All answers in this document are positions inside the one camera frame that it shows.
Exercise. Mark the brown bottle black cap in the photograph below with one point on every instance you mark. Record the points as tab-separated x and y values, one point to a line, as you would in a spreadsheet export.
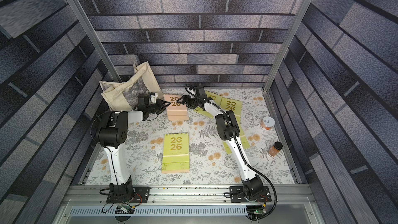
275	149

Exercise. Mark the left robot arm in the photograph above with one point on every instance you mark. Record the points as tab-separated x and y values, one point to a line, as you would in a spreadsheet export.
112	134

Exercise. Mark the aluminium frame post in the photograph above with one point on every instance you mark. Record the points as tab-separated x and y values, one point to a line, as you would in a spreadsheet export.
286	44
89	29

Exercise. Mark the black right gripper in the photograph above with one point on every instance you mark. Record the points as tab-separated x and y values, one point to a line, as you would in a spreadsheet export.
188	101

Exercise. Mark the left aluminium frame post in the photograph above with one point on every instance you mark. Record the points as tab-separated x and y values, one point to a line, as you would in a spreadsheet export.
89	29

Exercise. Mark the pink 2026 desk calendar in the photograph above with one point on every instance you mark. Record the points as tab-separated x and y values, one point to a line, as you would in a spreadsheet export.
175	171

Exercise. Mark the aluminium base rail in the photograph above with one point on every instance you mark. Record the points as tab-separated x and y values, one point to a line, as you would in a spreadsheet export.
287	194

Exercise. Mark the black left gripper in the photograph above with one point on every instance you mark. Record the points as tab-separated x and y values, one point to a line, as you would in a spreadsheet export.
160	102

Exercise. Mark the cream canvas tote bag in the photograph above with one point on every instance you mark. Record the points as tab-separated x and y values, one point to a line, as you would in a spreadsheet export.
124	96

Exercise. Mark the right aluminium frame post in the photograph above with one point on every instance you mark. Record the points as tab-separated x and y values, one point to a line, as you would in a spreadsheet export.
286	44

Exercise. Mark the green 2026 calendar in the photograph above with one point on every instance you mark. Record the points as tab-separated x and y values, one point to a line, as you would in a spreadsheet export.
232	105
243	140
215	98
176	152

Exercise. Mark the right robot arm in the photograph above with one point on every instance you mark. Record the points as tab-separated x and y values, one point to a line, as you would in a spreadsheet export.
228	130

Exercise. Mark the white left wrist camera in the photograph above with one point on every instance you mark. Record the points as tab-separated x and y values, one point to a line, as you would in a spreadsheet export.
153	97

